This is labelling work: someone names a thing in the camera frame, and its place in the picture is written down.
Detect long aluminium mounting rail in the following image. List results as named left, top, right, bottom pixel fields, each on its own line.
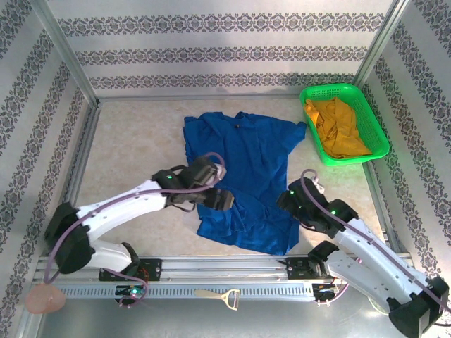
left=33, top=256, right=414, bottom=283

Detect metal vegetable peeler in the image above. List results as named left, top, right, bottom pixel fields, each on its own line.
left=194, top=288, right=241, bottom=311

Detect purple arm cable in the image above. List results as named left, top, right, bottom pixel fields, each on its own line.
left=300, top=169, right=451, bottom=308
left=44, top=151, right=226, bottom=309

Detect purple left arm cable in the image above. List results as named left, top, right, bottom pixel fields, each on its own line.
left=44, top=151, right=226, bottom=309

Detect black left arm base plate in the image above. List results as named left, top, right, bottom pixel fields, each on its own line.
left=98, top=258, right=163, bottom=282

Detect slotted metal cable tray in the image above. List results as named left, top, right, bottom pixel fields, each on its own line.
left=58, top=283, right=320, bottom=301

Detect green plastic mesh basket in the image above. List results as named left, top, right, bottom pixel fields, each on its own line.
left=299, top=83, right=390, bottom=167

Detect yellow crumpled cloth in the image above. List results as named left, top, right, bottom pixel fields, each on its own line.
left=304, top=97, right=373, bottom=158

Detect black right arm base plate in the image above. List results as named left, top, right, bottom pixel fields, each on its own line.
left=285, top=256, right=352, bottom=282

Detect blue printed t-shirt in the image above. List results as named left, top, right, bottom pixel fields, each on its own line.
left=183, top=111, right=307, bottom=256

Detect aluminium corner post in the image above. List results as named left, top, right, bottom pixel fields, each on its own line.
left=30, top=0, right=100, bottom=104
left=351, top=0, right=412, bottom=89

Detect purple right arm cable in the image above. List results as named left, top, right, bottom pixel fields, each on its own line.
left=300, top=169, right=451, bottom=308

